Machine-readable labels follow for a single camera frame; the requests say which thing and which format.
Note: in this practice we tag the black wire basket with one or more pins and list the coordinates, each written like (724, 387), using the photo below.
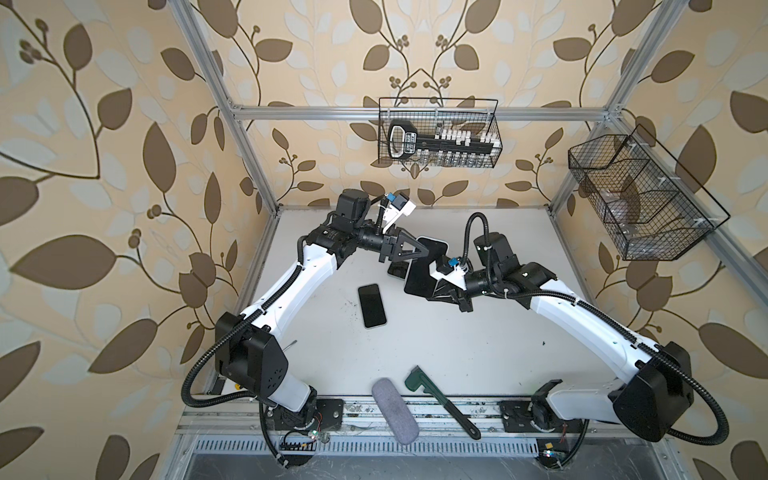
(653, 207)
(474, 114)

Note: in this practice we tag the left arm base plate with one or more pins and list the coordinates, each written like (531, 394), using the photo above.
(292, 437)

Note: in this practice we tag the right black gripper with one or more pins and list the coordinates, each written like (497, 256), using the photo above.
(452, 294)

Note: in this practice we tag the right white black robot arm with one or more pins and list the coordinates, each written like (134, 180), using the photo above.
(653, 394)

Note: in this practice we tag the green pipe wrench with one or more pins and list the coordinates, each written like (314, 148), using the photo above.
(418, 379)

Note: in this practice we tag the grey felt glasses case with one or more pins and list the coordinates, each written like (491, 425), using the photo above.
(395, 411)

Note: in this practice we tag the black socket tool set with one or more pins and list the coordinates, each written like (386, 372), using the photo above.
(404, 141)

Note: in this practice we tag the right black wire basket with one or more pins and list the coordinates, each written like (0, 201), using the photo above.
(653, 207)

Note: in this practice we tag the black smartphone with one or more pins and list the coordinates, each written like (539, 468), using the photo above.
(372, 307)
(419, 281)
(398, 269)

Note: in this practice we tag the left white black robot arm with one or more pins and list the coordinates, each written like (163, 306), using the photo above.
(247, 348)

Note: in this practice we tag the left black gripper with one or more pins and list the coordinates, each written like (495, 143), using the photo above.
(385, 246)

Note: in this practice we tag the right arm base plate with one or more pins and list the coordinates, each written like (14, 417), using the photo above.
(529, 417)

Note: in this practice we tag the back black wire basket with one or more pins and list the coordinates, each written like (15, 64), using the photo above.
(474, 114)

